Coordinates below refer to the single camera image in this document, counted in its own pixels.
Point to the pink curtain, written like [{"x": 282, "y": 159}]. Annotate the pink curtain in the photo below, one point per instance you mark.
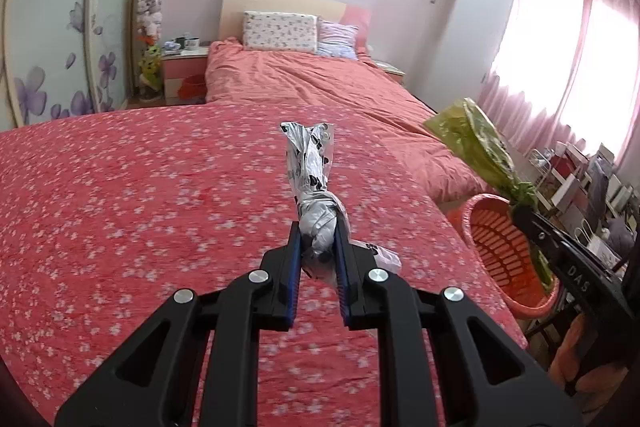
[{"x": 560, "y": 57}]

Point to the pink white nightstand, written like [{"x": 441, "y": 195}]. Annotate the pink white nightstand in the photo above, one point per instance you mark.
[
  {"x": 390, "y": 71},
  {"x": 185, "y": 74}
]

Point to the white floral pillow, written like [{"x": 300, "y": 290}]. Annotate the white floral pillow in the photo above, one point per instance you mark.
[{"x": 280, "y": 32}]

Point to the red plastic laundry basket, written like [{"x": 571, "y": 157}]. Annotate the red plastic laundry basket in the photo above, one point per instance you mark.
[{"x": 495, "y": 252}]

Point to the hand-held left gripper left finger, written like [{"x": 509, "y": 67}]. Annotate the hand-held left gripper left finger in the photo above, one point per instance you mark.
[{"x": 220, "y": 357}]

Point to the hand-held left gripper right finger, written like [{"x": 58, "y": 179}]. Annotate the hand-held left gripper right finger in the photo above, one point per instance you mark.
[{"x": 415, "y": 357}]

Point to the mugs on nightstand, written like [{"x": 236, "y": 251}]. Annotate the mugs on nightstand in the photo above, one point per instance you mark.
[{"x": 182, "y": 43}]

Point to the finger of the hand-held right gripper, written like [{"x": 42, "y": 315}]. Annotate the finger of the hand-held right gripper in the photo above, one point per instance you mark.
[{"x": 537, "y": 227}]

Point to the green plush toy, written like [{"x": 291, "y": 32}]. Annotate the green plush toy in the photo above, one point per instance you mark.
[{"x": 151, "y": 61}]

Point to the purple striped pillow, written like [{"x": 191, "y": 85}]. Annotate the purple striped pillow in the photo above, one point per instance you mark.
[{"x": 337, "y": 39}]

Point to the person's right hand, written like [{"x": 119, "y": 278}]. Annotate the person's right hand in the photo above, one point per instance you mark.
[{"x": 580, "y": 357}]

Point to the white black-printed plastic bag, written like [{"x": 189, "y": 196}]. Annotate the white black-printed plastic bag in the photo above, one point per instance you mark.
[{"x": 310, "y": 187}]

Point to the yellow-green plastic bag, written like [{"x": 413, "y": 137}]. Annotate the yellow-green plastic bag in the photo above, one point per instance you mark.
[{"x": 480, "y": 142}]

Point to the red floral blanket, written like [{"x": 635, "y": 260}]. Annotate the red floral blanket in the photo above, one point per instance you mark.
[{"x": 150, "y": 207}]

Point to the bed with red bedding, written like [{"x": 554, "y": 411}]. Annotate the bed with red bedding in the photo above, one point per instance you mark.
[{"x": 310, "y": 82}]

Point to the glass sliding-door wardrobe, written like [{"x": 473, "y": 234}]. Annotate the glass sliding-door wardrobe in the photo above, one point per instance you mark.
[{"x": 60, "y": 32}]

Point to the hanging plush toy organizer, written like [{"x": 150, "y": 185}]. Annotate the hanging plush toy organizer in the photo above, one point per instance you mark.
[{"x": 149, "y": 17}]

